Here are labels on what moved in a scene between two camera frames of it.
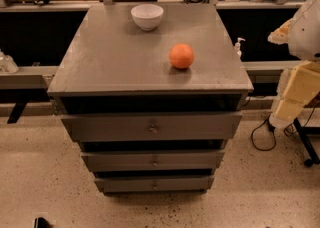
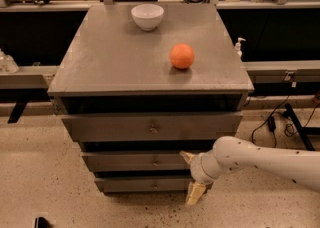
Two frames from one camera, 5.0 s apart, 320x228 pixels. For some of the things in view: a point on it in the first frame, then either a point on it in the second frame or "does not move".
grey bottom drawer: [155, 184] does not move
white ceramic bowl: [147, 16] does not move
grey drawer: [154, 161] does not move
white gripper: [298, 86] → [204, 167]
